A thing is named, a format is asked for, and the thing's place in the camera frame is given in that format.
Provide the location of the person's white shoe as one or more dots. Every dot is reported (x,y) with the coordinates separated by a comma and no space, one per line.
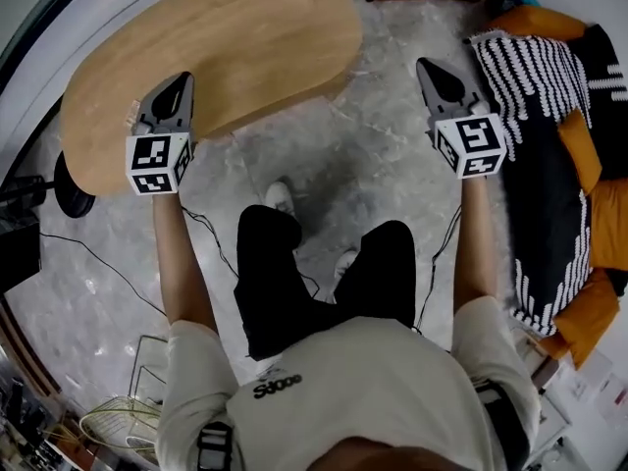
(280,196)
(346,263)

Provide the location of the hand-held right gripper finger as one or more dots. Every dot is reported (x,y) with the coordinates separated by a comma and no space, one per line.
(429,93)
(463,85)

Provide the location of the black white striped blanket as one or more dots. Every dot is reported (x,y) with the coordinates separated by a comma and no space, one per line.
(539,189)

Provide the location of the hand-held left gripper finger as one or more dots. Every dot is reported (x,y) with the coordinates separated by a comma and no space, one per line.
(187,108)
(149,102)

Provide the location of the black mesh wastebasket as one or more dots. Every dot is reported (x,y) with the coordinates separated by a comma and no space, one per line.
(22,189)

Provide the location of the person's white t-shirt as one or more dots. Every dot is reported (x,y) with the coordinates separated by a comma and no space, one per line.
(353,395)

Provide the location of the person's white left shoe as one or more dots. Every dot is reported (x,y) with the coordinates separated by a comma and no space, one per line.
(280,196)

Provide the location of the person's right forearm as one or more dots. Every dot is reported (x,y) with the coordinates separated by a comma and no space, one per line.
(473,243)

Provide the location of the small clear plastic packet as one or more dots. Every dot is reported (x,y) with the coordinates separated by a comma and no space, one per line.
(133,112)

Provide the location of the person's left forearm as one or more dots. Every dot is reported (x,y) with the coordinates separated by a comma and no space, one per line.
(181,263)

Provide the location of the person's white right shoe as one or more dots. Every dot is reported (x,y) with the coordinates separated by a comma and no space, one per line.
(346,263)

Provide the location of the white paper sheet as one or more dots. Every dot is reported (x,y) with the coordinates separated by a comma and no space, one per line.
(608,390)

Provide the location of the wooden coffee table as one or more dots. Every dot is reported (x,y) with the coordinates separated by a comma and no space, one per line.
(235,32)

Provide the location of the black box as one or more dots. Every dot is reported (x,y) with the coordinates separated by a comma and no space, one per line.
(17,253)

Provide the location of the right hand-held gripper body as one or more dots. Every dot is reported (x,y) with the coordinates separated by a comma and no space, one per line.
(476,138)

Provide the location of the black standing fan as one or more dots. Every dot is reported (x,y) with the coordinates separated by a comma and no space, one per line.
(73,189)

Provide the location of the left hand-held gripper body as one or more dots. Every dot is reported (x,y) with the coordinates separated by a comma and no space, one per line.
(152,157)

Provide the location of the orange sofa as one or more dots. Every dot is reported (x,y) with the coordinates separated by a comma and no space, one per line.
(608,214)

